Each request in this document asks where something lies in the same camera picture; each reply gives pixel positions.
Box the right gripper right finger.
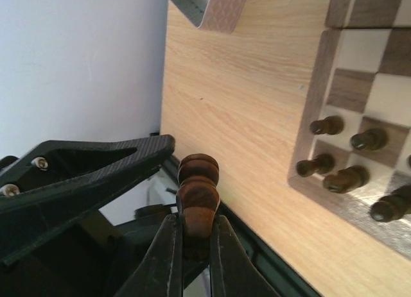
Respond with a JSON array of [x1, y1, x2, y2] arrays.
[[209, 216, 279, 297]]

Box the dark bishop piece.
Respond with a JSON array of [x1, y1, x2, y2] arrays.
[[369, 185, 410, 223], [177, 153, 220, 261]]

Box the silver tin lid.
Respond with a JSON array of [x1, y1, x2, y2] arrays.
[[169, 0, 246, 34]]

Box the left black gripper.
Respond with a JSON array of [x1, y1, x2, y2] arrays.
[[1, 135, 175, 296]]

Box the dark pawn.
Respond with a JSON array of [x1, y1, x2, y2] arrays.
[[350, 128, 388, 151], [310, 115, 344, 135]]

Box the dark rook piece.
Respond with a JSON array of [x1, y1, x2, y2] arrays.
[[295, 153, 335, 178]]

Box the wooden chess board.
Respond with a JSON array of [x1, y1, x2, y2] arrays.
[[288, 0, 410, 257]]

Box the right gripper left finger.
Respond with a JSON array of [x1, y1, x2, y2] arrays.
[[116, 214, 184, 297]]

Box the dark knight piece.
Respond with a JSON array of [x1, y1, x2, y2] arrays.
[[322, 165, 370, 194]]

